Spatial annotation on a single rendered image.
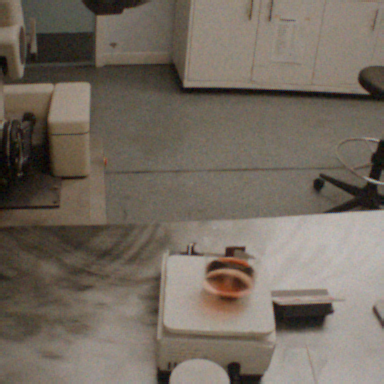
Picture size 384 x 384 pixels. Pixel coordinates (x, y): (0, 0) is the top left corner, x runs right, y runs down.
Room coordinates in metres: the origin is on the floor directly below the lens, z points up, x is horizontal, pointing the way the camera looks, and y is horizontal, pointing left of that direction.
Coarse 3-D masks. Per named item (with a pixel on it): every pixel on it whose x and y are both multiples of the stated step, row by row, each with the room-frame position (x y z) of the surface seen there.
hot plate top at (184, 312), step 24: (168, 264) 0.44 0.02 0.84; (192, 264) 0.45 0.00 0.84; (264, 264) 0.46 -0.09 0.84; (168, 288) 0.40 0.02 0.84; (192, 288) 0.41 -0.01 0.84; (264, 288) 0.42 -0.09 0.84; (168, 312) 0.37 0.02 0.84; (192, 312) 0.37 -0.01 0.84; (264, 312) 0.38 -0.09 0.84; (264, 336) 0.35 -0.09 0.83
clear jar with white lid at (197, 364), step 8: (192, 360) 0.31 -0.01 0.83; (200, 360) 0.31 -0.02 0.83; (176, 368) 0.30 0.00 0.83; (184, 368) 0.30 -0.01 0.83; (192, 368) 0.30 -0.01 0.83; (200, 368) 0.30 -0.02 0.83; (208, 368) 0.30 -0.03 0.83; (216, 368) 0.30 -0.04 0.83; (176, 376) 0.29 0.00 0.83; (184, 376) 0.29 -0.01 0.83; (192, 376) 0.29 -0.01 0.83; (200, 376) 0.29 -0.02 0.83; (208, 376) 0.29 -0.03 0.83; (216, 376) 0.29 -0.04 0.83; (224, 376) 0.29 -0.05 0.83
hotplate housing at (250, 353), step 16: (160, 288) 0.42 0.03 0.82; (160, 304) 0.40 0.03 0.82; (160, 320) 0.37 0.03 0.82; (160, 336) 0.35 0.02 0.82; (176, 336) 0.35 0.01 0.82; (192, 336) 0.35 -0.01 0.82; (208, 336) 0.35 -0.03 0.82; (224, 336) 0.35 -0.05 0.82; (240, 336) 0.36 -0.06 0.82; (272, 336) 0.36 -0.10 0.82; (160, 352) 0.34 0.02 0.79; (176, 352) 0.34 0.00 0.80; (192, 352) 0.34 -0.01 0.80; (208, 352) 0.34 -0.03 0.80; (224, 352) 0.34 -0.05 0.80; (240, 352) 0.34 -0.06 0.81; (256, 352) 0.35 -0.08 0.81; (272, 352) 0.35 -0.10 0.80; (160, 368) 0.34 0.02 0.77; (224, 368) 0.34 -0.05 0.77; (240, 368) 0.34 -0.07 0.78; (256, 368) 0.35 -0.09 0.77
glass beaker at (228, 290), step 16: (224, 224) 0.43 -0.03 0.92; (208, 240) 0.41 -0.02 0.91; (224, 240) 0.42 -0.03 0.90; (240, 240) 0.43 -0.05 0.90; (256, 240) 0.41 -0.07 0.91; (208, 256) 0.38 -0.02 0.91; (224, 256) 0.43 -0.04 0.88; (240, 256) 0.42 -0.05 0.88; (256, 256) 0.41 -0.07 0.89; (208, 272) 0.38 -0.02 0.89; (224, 272) 0.37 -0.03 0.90; (240, 272) 0.37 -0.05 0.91; (256, 272) 0.38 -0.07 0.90; (208, 288) 0.38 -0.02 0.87; (224, 288) 0.37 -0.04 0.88; (240, 288) 0.37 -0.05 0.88; (208, 304) 0.37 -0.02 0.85; (224, 304) 0.37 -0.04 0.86; (240, 304) 0.37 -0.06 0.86
